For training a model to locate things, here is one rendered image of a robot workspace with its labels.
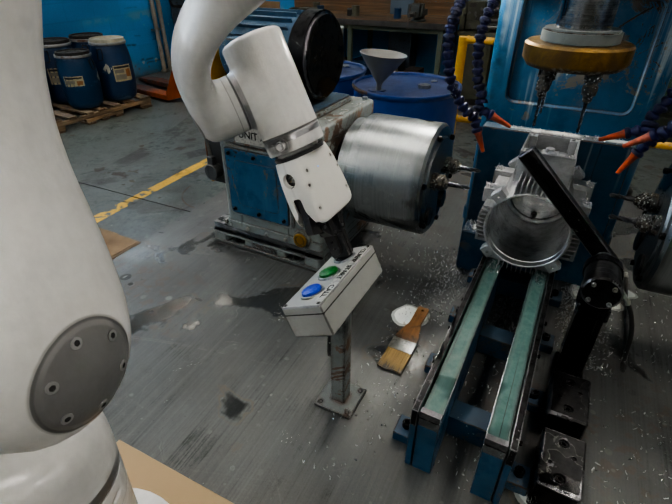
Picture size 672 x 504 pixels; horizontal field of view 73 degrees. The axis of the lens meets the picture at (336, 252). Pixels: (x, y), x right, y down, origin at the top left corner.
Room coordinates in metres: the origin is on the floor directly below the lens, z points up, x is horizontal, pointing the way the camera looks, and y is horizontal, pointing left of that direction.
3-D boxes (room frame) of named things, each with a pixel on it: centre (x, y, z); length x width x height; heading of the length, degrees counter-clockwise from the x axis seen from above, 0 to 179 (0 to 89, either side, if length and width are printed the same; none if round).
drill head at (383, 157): (1.01, -0.10, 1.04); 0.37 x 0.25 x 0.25; 62
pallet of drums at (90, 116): (5.03, 2.77, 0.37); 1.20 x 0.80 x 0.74; 149
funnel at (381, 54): (2.49, -0.24, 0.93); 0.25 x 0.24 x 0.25; 154
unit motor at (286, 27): (1.11, 0.17, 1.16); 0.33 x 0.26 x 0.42; 62
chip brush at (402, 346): (0.69, -0.15, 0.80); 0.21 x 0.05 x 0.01; 152
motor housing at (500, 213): (0.84, -0.41, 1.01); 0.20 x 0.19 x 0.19; 152
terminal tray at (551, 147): (0.88, -0.43, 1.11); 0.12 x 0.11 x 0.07; 152
